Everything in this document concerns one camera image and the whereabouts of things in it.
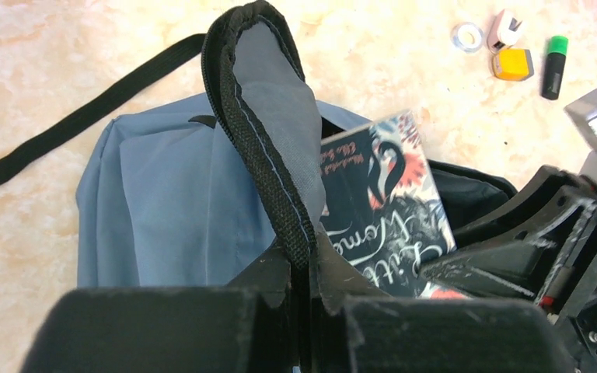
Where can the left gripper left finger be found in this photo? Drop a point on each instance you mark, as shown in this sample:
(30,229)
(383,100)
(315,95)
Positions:
(241,327)

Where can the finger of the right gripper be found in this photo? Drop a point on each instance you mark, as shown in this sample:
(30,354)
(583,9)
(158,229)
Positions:
(524,267)
(541,202)

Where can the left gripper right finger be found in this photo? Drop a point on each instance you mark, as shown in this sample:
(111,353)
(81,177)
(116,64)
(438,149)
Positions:
(355,327)

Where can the floral Little Women book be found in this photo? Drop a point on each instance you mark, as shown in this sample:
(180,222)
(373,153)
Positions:
(383,212)

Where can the blue-grey student backpack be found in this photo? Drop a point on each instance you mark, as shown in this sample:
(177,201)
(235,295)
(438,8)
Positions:
(192,192)

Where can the orange pencil sharpener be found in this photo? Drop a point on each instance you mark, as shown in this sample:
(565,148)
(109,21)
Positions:
(513,65)

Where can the green and black highlighter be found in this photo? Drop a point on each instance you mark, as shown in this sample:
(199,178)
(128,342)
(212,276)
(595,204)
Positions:
(553,67)

